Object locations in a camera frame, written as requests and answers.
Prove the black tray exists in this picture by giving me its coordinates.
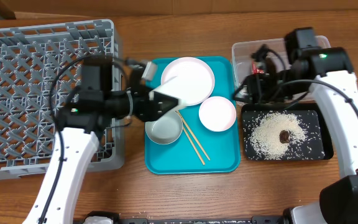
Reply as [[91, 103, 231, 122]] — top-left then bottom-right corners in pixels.
[[241, 103, 334, 162]]

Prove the clear plastic bin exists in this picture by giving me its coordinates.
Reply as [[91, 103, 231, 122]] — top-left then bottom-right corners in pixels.
[[232, 35, 331, 99]]

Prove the large white plate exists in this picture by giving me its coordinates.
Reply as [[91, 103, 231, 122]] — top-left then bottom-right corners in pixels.
[[160, 57, 215, 106]]

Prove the wooden chopstick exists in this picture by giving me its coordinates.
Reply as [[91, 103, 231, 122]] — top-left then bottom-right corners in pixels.
[[183, 128, 205, 166], [176, 111, 211, 161]]

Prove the small pink bowl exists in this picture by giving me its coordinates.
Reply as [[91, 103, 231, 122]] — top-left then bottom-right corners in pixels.
[[198, 96, 237, 132]]

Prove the white cup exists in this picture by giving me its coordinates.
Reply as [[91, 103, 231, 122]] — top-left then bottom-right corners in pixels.
[[149, 76, 186, 111]]

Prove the teal serving tray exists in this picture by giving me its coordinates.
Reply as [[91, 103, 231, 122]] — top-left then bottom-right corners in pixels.
[[144, 56, 241, 175]]

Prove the brown food scrap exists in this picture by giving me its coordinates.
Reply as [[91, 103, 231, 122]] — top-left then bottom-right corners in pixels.
[[279, 130, 292, 144]]

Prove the pile of rice grains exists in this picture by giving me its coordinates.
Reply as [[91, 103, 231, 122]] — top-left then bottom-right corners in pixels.
[[246, 111, 326, 158]]

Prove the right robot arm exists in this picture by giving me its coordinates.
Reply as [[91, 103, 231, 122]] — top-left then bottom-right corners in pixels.
[[232, 27, 358, 223]]

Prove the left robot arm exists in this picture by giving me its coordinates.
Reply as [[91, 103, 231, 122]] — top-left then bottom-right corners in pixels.
[[25, 55, 186, 223]]

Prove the grey bowl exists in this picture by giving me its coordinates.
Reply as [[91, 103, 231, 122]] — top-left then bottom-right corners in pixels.
[[145, 111, 183, 144]]

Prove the grey plastic dish rack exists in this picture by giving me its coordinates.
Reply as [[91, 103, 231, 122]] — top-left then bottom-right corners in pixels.
[[0, 19, 122, 180]]

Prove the red snack wrapper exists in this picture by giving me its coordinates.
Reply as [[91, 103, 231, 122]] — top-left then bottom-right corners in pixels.
[[252, 61, 265, 74]]

